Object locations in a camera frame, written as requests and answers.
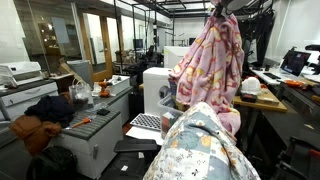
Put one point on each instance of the small black computer monitor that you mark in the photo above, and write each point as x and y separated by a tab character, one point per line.
138	44
192	41

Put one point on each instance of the open black laptop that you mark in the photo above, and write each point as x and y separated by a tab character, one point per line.
295	63

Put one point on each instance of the dark navy jacket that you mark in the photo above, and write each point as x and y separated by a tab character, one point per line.
50	108

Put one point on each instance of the light wooden table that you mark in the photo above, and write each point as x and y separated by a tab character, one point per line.
266	106

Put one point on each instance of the white drawer cabinet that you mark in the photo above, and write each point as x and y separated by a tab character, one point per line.
30	96

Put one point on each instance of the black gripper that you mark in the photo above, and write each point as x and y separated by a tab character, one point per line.
220	10

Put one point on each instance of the flat tan box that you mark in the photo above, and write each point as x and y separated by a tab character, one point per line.
268	97

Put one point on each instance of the white low cabinet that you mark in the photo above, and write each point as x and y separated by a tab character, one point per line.
86	150

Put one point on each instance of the flattened brown cardboard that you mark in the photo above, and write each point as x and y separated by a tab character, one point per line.
65	68

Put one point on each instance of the grey long counter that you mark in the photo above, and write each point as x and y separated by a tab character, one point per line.
121	106

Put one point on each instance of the dark grey desk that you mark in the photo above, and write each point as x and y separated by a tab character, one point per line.
290	116

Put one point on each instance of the white office printer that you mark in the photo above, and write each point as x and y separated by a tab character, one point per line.
20	71

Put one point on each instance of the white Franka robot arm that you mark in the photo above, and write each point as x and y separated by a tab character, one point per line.
236	4

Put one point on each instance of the black computer keyboard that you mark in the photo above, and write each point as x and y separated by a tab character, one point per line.
271	76

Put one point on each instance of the white paper sheet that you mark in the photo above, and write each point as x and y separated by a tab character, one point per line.
143	135

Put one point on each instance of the large white machine housing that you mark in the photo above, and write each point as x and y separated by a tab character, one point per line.
173	56

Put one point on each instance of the small black case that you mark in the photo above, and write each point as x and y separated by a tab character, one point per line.
248	97

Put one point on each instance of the orange flat object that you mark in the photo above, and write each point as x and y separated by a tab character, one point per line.
295	84

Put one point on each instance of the floral patchwork quilt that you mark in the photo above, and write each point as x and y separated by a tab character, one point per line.
196	146

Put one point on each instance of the large white cardboard box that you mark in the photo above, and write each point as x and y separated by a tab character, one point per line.
153	90

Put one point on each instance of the dotted calibration board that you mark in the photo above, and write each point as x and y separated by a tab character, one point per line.
146	121

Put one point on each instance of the black equipment rack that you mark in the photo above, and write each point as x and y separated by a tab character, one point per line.
256	40

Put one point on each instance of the pink patterned fleece blanket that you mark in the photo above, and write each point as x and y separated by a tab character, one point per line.
210	73

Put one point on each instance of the small white open box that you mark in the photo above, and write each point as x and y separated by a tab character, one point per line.
120	86

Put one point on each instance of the wooden framed glass door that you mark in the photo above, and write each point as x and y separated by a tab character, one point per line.
107	60

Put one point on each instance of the black metal frame structure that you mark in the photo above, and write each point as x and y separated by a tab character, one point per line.
115	33

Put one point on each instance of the white safety helmet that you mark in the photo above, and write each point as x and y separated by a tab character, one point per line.
251	86

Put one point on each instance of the small black flat device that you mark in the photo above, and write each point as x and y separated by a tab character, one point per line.
103	112

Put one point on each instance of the grey ribbed foam mat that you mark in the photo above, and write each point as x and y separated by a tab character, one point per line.
96	125

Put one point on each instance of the black backpack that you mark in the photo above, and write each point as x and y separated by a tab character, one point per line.
50	165

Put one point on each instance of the white office desk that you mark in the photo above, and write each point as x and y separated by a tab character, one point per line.
257	74

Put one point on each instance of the grey trash bin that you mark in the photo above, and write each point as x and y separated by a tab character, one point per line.
80	71

